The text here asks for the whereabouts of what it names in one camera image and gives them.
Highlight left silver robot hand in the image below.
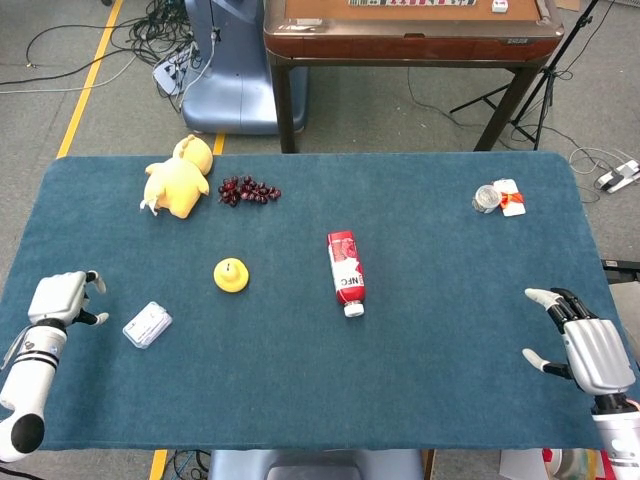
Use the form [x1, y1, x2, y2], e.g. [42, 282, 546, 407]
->
[27, 270, 110, 331]

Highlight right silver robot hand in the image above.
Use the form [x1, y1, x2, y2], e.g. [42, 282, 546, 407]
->
[522, 287, 639, 396]

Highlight white plastic packet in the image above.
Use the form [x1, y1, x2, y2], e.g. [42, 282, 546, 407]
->
[122, 301, 174, 350]

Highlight red NFC juice bottle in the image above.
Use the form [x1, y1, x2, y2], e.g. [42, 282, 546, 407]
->
[327, 230, 367, 318]

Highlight yellow plush duck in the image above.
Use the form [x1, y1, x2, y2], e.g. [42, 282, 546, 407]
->
[139, 134, 215, 220]

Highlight white card with red ribbon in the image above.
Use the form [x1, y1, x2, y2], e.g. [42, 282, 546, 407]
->
[492, 178, 527, 218]

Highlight yellow pear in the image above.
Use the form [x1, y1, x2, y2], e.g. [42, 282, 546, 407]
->
[213, 257, 251, 294]

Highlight white foot pedal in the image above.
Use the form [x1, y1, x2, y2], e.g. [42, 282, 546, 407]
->
[594, 159, 640, 194]

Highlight round clear clip container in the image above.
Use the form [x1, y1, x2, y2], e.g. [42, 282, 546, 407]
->
[471, 184, 503, 215]

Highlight dark red grape bunch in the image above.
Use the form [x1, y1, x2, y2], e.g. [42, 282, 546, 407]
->
[217, 174, 283, 207]

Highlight white power strip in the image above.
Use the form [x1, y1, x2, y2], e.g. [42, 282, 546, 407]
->
[152, 47, 201, 96]

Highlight black tripod stand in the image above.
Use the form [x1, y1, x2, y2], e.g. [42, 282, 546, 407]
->
[449, 0, 601, 151]

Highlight blue grey robot torso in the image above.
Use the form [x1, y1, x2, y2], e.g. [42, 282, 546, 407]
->
[207, 448, 426, 480]

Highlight brown mahjong table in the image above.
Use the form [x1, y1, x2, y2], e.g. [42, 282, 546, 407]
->
[263, 0, 565, 154]

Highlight row of face-up mahjong tiles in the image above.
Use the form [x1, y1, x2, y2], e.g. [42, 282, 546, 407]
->
[348, 0, 478, 8]

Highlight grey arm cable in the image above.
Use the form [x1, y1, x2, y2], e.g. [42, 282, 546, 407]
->
[0, 327, 31, 371]

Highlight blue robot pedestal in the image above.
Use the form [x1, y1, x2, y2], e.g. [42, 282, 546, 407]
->
[180, 0, 309, 135]

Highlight tangled black floor cables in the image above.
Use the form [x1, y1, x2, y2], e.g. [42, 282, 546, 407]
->
[24, 0, 201, 114]

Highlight hanging black cable with plug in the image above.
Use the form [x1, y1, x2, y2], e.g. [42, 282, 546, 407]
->
[209, 0, 222, 56]

